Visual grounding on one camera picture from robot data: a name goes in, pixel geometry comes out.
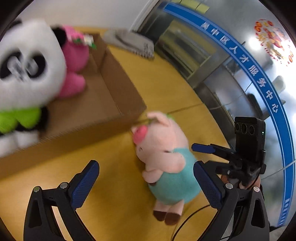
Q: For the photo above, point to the panda plush toy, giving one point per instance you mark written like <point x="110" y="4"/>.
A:
<point x="33" y="69"/>

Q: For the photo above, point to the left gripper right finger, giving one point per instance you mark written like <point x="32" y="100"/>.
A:
<point x="244" y="207"/>

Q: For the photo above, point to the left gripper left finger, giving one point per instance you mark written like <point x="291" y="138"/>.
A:
<point x="40" y="221"/>

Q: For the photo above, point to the yellow sticky notes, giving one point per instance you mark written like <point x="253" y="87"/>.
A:
<point x="198" y="6"/>

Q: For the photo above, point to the pink bear plush toy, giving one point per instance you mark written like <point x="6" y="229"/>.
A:
<point x="76" y="53"/>

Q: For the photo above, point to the grey fabric bag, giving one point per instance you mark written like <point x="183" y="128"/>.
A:
<point x="130" y="41"/>

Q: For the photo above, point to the right hand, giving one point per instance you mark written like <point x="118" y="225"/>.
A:
<point x="255" y="182"/>

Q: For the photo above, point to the pink pig plush toy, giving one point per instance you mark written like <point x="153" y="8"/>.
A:
<point x="164" y="149"/>

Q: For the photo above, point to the black camera box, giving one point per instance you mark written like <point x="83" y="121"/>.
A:
<point x="250" y="140"/>

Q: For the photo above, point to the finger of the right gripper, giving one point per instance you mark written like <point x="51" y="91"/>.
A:
<point x="211" y="149"/>
<point x="217" y="167"/>

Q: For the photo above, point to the brown cardboard box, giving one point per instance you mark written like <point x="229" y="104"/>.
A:
<point x="109" y="105"/>

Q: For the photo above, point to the festive window sticker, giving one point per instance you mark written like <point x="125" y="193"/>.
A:
<point x="275" y="42"/>

